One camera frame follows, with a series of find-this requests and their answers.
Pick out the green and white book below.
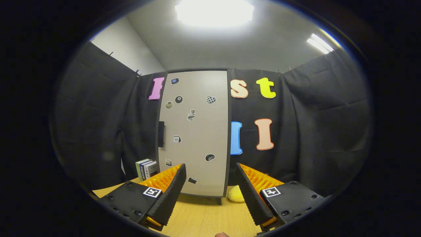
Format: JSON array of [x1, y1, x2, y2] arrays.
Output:
[[136, 159, 150, 181]]

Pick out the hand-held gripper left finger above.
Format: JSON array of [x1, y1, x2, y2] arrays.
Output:
[[97, 164, 187, 231]]

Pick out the black backdrop cloth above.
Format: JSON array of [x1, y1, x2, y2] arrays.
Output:
[[53, 41, 374, 198]]

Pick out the grey shoe cabinet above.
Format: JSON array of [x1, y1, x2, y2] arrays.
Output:
[[155, 68, 232, 205]]

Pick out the large ceiling light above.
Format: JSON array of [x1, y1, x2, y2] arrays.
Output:
[[174, 0, 255, 28]]

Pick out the yellow plush toy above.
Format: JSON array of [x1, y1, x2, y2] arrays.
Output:
[[227, 185, 245, 202]]

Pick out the blue book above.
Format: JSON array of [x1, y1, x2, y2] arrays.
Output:
[[139, 160, 153, 181]]

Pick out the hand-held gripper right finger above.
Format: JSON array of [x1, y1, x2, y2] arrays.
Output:
[[235, 162, 331, 232]]

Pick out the narrow ceiling light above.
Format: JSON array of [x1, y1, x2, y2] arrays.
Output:
[[307, 33, 335, 55]]

